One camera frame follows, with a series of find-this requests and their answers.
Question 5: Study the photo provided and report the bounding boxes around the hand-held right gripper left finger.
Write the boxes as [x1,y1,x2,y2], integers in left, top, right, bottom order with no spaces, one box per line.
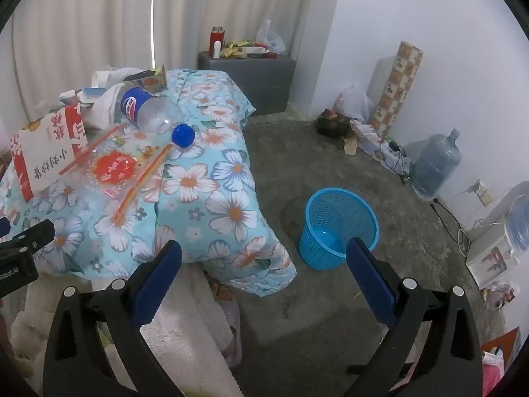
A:
[43,239,186,397]

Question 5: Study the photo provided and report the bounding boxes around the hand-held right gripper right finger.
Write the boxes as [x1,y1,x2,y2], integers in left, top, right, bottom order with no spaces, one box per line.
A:
[343,237,484,397]

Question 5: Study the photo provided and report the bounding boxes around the blue plastic wastebasket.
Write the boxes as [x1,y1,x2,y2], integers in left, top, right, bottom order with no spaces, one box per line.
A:
[298,187,380,271]

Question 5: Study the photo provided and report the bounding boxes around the red white paper bag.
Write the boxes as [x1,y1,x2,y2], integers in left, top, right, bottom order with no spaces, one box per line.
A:
[9,105,89,203]

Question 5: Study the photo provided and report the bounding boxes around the clear plastic bag red stripes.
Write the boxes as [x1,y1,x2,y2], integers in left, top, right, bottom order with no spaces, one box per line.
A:
[58,124,174,224]

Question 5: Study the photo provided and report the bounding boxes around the clear plastic bottle blue label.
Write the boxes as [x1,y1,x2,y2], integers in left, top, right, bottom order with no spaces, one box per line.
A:
[120,87,196,148]

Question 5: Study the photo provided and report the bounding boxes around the pale pink cloth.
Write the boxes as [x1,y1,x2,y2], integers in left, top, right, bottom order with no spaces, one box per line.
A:
[211,281,242,367]

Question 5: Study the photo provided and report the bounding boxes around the blue floral blanket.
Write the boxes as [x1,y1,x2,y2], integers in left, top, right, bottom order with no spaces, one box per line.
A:
[0,68,297,297]

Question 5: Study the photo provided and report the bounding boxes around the white appliance box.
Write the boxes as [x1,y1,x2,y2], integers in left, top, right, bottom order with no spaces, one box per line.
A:
[466,232,521,290]

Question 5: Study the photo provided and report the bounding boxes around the colourful packets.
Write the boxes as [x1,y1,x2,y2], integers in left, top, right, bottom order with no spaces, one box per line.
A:
[481,281,517,311]

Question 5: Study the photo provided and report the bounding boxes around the white power strip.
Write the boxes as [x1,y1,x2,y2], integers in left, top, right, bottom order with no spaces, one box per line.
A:
[374,141,411,165]

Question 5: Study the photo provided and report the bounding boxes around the blue water jug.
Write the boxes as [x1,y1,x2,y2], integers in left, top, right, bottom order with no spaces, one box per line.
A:
[411,128,462,199]

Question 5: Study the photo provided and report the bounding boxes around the orange box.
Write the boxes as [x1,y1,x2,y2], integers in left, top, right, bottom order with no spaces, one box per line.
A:
[481,327,521,357]

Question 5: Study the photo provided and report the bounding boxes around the white blue small carton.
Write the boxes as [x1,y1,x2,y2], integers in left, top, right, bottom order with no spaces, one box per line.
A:
[60,87,106,106]

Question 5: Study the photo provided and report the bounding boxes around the bluish plastic bag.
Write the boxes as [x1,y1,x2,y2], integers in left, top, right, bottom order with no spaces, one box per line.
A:
[502,192,529,257]

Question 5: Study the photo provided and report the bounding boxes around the brown box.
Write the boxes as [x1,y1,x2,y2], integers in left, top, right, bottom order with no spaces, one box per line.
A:
[317,109,352,137]

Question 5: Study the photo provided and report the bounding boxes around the white red plastic bag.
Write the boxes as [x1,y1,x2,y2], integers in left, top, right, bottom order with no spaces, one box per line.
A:
[335,83,375,122]

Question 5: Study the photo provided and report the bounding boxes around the yellow green carton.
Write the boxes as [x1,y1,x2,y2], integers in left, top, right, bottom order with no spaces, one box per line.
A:
[136,65,169,94]

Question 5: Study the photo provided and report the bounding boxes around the patterned cardboard box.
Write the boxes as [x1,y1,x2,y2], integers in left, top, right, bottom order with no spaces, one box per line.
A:
[369,40,424,137]

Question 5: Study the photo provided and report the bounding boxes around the cream curtain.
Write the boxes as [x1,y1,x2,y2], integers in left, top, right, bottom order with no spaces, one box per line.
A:
[12,0,344,120]

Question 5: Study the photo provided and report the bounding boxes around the grey cabinet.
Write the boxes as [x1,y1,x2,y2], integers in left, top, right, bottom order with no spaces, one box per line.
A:
[197,51,297,115]

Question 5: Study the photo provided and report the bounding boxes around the pile of yellow snack packets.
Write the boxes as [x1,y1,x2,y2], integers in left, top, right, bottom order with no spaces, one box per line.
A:
[221,40,257,58]

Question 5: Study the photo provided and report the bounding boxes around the red white flat box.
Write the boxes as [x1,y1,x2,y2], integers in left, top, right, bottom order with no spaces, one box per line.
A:
[244,43,278,61]

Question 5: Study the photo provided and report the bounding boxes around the red thermos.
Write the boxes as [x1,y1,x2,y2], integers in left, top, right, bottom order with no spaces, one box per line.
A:
[210,27,226,56]

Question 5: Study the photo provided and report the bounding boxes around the black white cable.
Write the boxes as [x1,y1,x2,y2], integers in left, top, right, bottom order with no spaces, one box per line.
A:
[430,198,472,257]

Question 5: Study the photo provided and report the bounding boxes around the wall socket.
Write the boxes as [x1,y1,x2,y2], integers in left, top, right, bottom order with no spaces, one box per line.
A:
[471,180,494,207]

